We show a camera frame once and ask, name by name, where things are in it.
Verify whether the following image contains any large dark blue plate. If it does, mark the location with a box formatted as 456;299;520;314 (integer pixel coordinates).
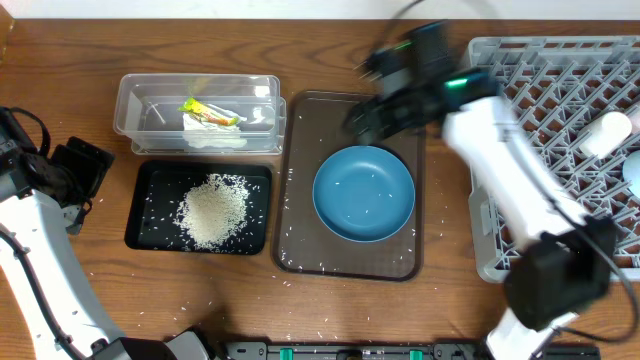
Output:
312;146;416;243

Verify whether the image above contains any white tissue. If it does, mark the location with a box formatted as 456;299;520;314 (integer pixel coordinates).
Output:
182;114;247;149

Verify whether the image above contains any green yellow snack wrapper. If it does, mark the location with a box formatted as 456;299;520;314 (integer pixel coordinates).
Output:
178;98;240;126

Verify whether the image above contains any white cup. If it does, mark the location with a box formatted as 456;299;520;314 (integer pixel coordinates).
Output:
578;111;632;159

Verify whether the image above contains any light blue bowl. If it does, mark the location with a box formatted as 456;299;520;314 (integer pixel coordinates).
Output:
622;151;640;198

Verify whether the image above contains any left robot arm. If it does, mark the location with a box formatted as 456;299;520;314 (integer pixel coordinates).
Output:
1;107;215;360

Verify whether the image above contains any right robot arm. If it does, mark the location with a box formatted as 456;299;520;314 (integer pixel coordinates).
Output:
345;22;617;359

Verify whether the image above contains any grey dishwasher rack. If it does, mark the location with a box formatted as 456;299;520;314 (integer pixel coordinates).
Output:
461;35;639;282

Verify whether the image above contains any clear plastic bin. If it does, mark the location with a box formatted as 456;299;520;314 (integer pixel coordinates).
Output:
113;73;286;156

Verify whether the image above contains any dark brown serving tray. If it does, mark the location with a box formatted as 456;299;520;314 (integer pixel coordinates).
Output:
272;91;425;282

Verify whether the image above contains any black plastic tray bin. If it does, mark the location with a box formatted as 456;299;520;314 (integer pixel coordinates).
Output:
124;160;271;255

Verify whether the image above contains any pile of white rice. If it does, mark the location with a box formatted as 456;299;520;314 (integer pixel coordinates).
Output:
173;173;249;250

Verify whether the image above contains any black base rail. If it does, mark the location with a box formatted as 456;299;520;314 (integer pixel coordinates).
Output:
224;340;601;360

